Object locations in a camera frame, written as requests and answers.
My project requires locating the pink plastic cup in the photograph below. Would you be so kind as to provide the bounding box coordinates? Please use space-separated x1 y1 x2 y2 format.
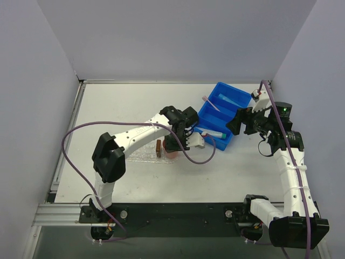
164 151 178 159

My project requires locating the white toothpaste tube green cap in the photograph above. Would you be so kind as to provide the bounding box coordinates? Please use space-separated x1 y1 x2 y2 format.
201 129 226 139

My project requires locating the clear acrylic toothbrush holder rack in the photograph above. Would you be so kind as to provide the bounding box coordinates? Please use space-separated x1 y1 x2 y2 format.
131 139 162 160

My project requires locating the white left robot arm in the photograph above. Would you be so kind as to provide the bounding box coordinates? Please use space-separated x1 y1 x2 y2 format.
89 106 199 222

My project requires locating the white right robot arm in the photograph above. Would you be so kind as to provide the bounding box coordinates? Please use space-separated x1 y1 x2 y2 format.
226 102 329 249

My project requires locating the blue toothpaste tube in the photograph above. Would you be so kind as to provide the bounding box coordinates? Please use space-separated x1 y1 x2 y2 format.
218 93 239 106

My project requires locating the pink toothbrush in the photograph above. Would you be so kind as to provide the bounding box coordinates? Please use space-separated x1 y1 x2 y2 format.
202 96 220 112

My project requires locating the clear textured glass tray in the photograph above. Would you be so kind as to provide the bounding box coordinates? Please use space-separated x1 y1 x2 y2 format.
126 141 179 164

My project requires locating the blue plastic compartment bin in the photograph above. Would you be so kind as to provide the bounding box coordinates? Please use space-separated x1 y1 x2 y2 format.
194 82 251 151

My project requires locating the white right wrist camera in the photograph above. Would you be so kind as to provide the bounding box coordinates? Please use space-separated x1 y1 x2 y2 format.
251 90 270 113

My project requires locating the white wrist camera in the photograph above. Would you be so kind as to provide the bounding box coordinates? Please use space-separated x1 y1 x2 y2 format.
186 132 205 149
251 90 270 113

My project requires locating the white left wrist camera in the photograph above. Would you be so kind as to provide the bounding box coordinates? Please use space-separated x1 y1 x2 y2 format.
186 132 205 149

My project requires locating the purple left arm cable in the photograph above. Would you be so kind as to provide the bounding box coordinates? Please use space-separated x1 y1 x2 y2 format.
61 121 216 242

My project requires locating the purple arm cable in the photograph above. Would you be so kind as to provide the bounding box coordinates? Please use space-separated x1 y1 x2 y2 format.
61 121 216 242
253 80 315 259

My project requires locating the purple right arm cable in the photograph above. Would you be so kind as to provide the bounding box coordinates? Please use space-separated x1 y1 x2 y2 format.
253 80 315 259

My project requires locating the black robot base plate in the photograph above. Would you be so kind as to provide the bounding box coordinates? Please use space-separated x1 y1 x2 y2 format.
78 202 273 240

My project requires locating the aluminium frame rail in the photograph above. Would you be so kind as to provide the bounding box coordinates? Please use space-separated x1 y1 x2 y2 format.
32 203 107 227

